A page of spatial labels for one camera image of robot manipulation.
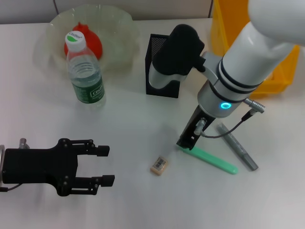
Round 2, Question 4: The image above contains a clear water bottle green label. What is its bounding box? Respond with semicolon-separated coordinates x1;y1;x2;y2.
64;31;107;108

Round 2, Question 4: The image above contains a grey marker clear cap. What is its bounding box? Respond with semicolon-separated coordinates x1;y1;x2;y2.
216;123;259;171

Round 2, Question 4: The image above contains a pale green glass fruit plate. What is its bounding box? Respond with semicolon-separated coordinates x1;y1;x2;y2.
33;4;140;77

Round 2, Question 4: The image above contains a black mesh pen holder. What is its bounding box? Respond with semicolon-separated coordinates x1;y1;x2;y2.
144;33;180;99

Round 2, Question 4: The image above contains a left gripper connector cable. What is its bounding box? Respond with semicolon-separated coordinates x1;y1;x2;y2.
0;137;31;192

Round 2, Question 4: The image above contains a yellow plastic bin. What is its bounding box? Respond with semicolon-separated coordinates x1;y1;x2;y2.
211;0;300;98

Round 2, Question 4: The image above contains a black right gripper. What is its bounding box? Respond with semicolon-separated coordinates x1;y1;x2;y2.
176;104;211;151

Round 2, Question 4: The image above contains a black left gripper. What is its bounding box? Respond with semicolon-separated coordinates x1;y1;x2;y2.
2;138;115;197

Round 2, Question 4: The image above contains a mint green pen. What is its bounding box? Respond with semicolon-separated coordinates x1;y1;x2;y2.
177;144;239;175

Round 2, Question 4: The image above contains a right gripper connector cable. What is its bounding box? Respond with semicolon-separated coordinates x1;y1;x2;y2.
194;98;265;139

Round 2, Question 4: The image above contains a gripper connector cable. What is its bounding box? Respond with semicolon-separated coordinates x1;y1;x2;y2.
194;98;265;139
0;137;31;192

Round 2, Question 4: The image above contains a red-orange toy orange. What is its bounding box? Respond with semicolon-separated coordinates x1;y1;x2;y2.
63;21;103;60

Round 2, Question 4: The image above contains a beige eraser with barcode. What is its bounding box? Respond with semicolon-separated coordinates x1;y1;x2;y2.
150;155;169;174

